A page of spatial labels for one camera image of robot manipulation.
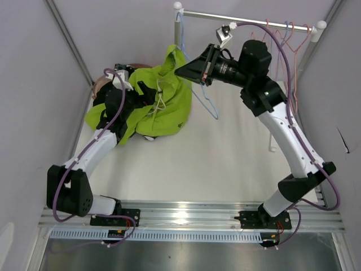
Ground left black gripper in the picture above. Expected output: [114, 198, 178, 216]
[120, 81, 156, 121]

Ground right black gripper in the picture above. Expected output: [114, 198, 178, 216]
[174, 45, 250, 89]

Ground lime green shorts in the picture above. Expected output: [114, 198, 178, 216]
[85, 45, 192, 145]

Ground light blue hanger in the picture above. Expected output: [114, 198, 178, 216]
[176, 11, 219, 120]

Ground camouflage patterned shorts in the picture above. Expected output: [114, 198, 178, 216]
[143, 135, 156, 141]

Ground pink hanger with black shorts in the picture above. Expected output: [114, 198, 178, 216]
[251, 19, 269, 42]

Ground pink hanger with navy shorts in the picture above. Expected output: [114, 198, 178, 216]
[279, 22, 294, 66]

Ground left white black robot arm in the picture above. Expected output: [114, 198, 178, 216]
[46, 81, 157, 226]

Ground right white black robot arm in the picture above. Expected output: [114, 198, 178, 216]
[174, 40, 336, 228]

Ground translucent pink plastic basket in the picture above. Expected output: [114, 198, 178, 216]
[92, 63, 152, 99]

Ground white metal clothes rack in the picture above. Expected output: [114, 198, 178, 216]
[173, 1, 328, 153]

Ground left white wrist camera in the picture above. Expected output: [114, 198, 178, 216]
[104, 64, 134, 91]

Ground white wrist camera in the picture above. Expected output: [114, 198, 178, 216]
[215, 22, 237, 49]
[104, 64, 134, 91]

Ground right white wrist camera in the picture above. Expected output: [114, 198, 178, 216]
[215, 22, 237, 49]

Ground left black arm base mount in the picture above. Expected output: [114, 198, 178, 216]
[90, 208, 141, 228]

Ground grey slotted cable duct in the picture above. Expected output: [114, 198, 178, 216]
[50, 229, 262, 243]

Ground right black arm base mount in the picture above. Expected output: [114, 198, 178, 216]
[234, 211, 292, 230]

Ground aluminium extrusion rail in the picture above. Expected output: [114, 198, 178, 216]
[37, 200, 345, 234]

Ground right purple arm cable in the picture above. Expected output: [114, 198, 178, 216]
[236, 22, 341, 249]

